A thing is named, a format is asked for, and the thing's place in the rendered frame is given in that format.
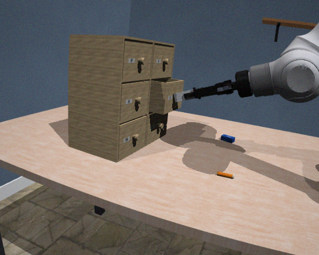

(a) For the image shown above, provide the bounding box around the orange-brown cylinder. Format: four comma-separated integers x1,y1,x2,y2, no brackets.
217,172,234,179

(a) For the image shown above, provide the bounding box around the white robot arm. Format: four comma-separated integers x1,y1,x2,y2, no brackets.
248,23,319,103

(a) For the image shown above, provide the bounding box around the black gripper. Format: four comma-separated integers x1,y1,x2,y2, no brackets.
174,70,253,102

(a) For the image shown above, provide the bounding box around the tan wooden drawer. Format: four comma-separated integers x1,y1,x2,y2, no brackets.
120,80,149,121
118,115,147,159
146,112,167,144
152,45,174,77
122,41,153,80
148,78,184,115

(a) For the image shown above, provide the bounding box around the dark brown wooden chest of drawers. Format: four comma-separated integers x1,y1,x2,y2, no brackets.
68,35,175,163

